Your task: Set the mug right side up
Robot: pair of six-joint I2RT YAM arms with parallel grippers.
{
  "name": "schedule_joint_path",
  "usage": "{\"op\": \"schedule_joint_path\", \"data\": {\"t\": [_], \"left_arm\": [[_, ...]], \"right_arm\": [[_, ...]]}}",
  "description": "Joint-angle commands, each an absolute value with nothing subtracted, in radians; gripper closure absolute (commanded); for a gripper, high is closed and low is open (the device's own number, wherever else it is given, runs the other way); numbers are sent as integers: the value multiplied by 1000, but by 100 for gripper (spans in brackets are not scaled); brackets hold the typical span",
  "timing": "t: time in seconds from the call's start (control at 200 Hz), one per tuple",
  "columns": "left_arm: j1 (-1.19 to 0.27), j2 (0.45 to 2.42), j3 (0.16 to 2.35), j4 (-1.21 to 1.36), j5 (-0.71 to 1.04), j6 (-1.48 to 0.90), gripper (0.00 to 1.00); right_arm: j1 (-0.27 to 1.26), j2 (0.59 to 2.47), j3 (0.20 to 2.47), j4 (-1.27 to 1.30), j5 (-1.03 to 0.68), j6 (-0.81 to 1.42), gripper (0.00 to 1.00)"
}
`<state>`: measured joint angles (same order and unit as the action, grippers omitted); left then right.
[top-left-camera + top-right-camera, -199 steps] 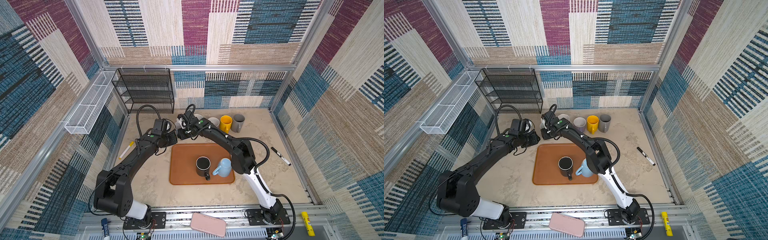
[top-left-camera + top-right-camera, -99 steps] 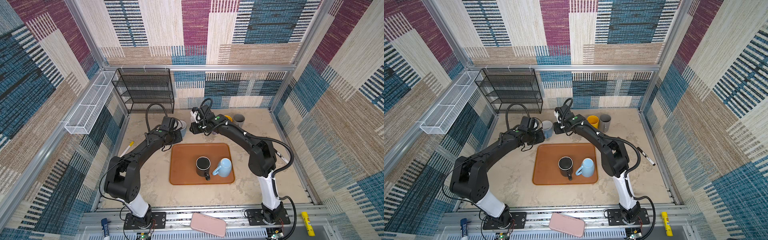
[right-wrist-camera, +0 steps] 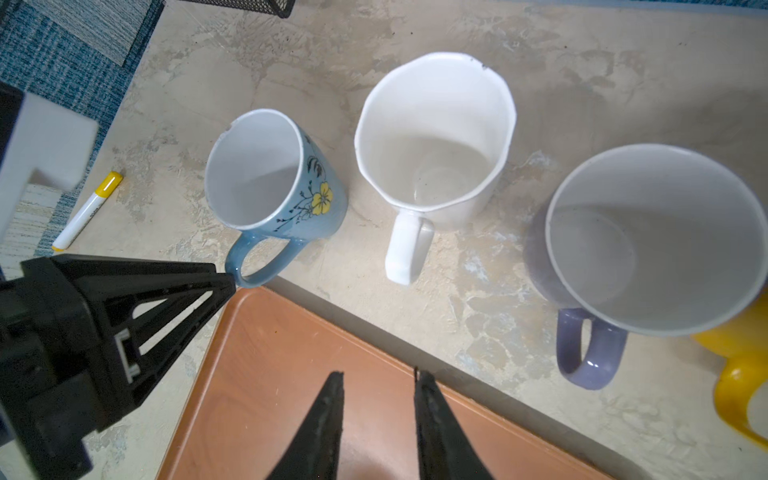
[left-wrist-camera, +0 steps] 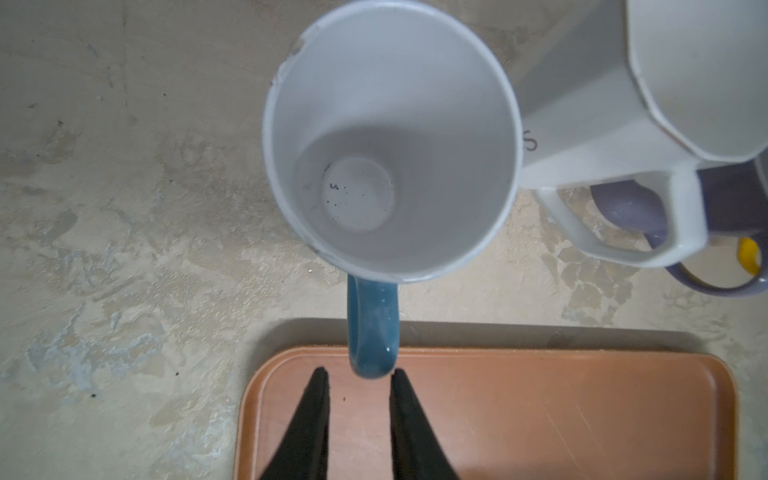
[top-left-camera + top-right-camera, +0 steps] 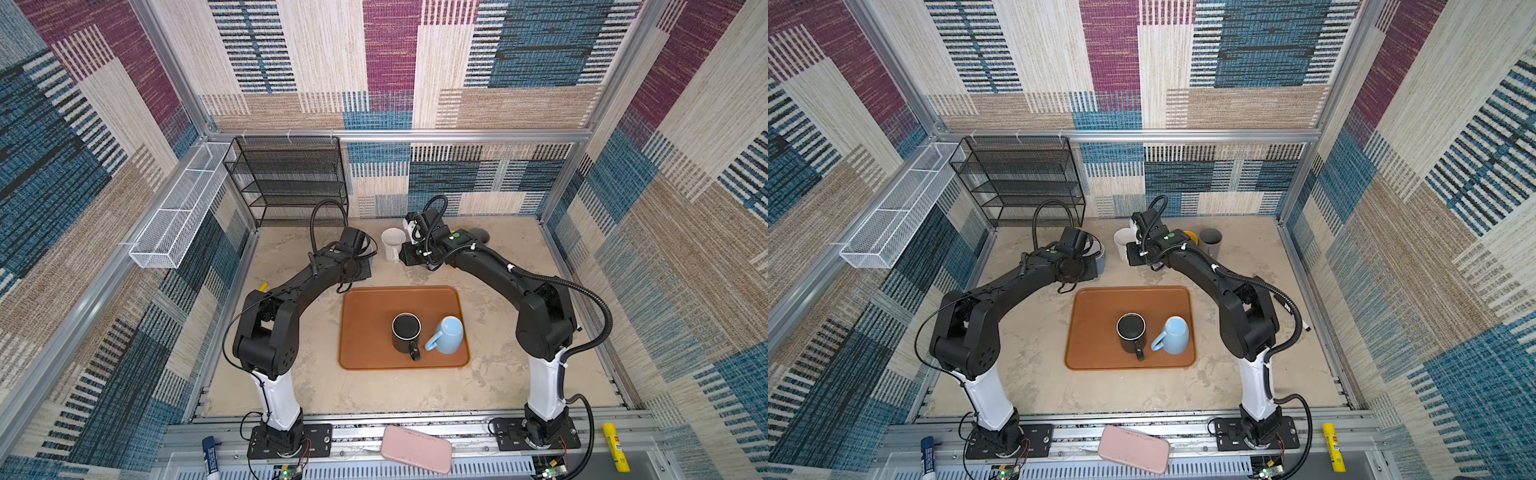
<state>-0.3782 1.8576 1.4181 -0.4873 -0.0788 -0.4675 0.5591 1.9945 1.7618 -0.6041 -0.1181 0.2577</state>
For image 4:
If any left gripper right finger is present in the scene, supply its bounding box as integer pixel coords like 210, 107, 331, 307
389, 368, 458, 479

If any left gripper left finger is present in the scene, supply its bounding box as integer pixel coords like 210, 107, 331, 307
260, 367, 331, 480

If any blue patterned mug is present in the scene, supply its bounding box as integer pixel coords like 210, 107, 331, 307
262, 1, 523, 379

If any yellow mug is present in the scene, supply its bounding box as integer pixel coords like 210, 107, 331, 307
737, 237, 761, 277

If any purple mug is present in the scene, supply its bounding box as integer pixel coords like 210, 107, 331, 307
591, 154, 767, 297

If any white faceted mug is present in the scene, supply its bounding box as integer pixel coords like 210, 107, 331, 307
514, 1, 767, 268

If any brown serving tray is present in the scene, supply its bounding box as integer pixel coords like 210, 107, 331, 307
234, 346, 738, 479

